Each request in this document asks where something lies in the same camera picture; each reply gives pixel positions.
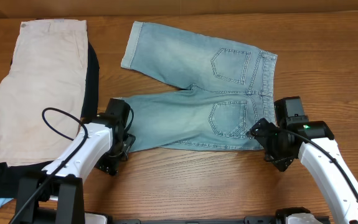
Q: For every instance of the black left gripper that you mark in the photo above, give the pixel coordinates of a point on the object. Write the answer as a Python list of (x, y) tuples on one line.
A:
[(110, 163)]

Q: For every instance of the black garment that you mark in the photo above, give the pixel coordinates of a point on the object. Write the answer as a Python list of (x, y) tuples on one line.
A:
[(10, 176)]

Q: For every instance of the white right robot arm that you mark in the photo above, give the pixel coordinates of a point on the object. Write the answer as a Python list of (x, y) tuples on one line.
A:
[(313, 144)]

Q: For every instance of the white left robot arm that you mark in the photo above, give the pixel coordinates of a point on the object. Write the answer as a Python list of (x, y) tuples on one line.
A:
[(55, 194)]

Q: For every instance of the brown cardboard backboard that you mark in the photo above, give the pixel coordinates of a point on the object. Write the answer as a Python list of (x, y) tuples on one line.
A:
[(69, 8)]

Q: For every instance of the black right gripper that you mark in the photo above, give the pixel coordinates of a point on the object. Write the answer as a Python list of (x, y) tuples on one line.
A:
[(282, 161)]

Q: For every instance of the light blue denim shorts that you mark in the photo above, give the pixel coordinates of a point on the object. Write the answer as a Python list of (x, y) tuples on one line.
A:
[(222, 88)]

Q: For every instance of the beige shorts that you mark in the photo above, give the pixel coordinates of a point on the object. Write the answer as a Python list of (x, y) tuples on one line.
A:
[(49, 68)]

